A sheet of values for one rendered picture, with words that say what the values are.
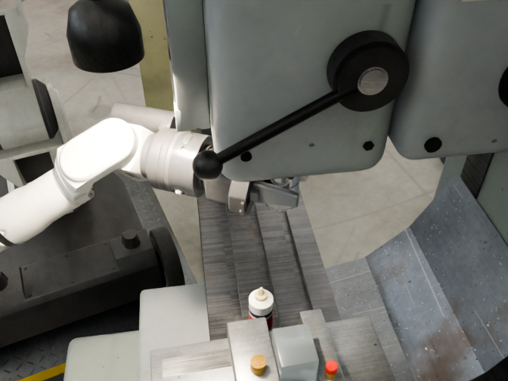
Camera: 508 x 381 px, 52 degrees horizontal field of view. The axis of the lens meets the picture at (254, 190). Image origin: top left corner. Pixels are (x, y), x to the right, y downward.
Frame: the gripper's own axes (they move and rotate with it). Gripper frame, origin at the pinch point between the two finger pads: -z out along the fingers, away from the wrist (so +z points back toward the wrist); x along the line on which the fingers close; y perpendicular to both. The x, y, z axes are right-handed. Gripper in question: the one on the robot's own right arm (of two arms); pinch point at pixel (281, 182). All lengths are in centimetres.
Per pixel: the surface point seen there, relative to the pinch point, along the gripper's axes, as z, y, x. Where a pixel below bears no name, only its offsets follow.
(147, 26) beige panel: 96, 53, 145
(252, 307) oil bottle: 2.7, 24.0, -4.0
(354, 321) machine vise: -13.6, 24.6, -1.3
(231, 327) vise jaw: 3.9, 20.8, -10.5
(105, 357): 34, 52, -6
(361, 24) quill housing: -7.9, -26.4, -7.2
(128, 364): 28, 52, -6
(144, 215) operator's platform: 63, 84, 63
